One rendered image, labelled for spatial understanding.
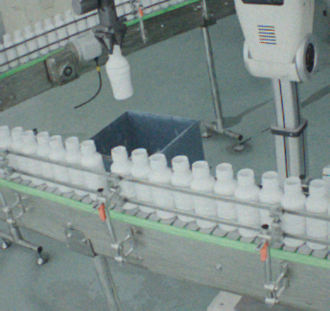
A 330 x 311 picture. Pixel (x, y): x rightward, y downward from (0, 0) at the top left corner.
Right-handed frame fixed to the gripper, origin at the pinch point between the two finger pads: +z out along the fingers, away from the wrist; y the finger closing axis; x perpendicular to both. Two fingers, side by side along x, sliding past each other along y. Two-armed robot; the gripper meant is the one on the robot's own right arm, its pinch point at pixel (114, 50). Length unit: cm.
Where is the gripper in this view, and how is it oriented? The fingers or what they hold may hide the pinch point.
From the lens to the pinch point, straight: 186.3
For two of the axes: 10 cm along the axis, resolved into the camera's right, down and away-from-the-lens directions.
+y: -5.3, 4.6, -7.1
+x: 8.3, 1.2, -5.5
